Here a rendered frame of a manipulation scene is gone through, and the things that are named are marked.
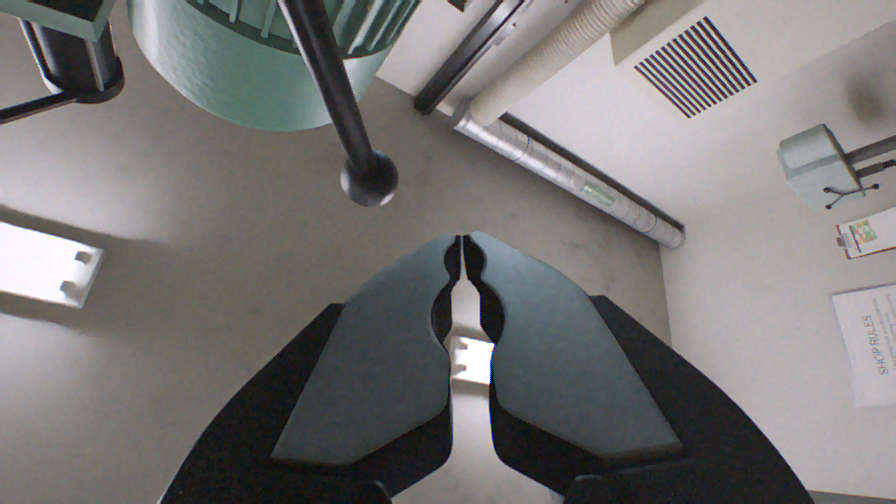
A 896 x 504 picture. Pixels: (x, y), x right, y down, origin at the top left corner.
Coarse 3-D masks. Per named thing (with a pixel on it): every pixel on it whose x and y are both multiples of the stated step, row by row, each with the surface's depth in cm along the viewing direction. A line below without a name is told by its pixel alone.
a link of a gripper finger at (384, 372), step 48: (432, 240) 11; (384, 288) 9; (432, 288) 9; (336, 336) 8; (384, 336) 8; (432, 336) 8; (336, 384) 7; (384, 384) 7; (432, 384) 7; (288, 432) 6; (336, 432) 6; (384, 432) 6; (432, 432) 6; (384, 480) 6
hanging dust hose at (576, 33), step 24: (600, 0) 133; (624, 0) 129; (576, 24) 142; (600, 24) 137; (552, 48) 152; (576, 48) 149; (504, 72) 174; (528, 72) 164; (552, 72) 161; (480, 96) 187; (504, 96) 177; (480, 120) 192
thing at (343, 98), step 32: (288, 0) 11; (320, 0) 12; (320, 32) 13; (320, 64) 14; (320, 96) 16; (352, 96) 16; (352, 128) 18; (352, 160) 20; (384, 160) 22; (352, 192) 22; (384, 192) 22
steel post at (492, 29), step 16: (512, 0) 143; (528, 0) 141; (496, 16) 150; (512, 16) 147; (480, 32) 157; (496, 32) 155; (464, 48) 165; (480, 48) 164; (448, 64) 175; (464, 64) 173; (432, 80) 188; (448, 80) 182; (432, 96) 193
